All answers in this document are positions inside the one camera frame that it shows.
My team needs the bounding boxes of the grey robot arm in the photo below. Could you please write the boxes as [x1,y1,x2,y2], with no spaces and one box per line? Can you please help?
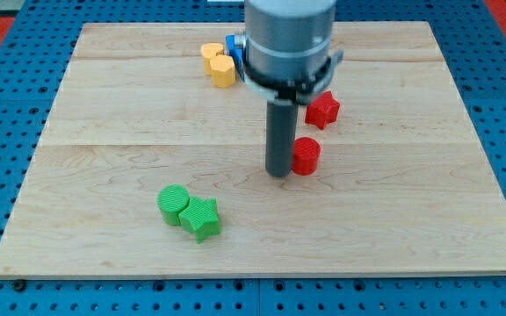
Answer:
[235,0,343,105]

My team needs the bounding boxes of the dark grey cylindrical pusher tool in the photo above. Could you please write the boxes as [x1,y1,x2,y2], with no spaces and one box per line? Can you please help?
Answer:
[265,103,298,177]

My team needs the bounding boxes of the red cylinder block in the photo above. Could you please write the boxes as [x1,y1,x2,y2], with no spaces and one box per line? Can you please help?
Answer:
[292,137,321,176]

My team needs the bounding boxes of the green star block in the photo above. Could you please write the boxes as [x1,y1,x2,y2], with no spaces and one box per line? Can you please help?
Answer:
[178,196,221,243]

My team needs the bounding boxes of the red star block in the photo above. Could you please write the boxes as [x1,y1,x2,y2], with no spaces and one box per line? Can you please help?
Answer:
[304,90,340,130]

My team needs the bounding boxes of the green cylinder block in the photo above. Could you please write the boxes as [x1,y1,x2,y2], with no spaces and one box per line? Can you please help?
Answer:
[157,184,190,226]

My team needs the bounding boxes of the wooden board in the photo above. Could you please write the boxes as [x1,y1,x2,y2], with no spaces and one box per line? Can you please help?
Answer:
[0,22,506,280]

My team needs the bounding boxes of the blue block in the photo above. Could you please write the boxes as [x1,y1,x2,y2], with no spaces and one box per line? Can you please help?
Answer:
[226,33,245,81]

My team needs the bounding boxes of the yellow block rear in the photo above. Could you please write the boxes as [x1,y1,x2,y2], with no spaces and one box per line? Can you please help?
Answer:
[200,42,225,75]

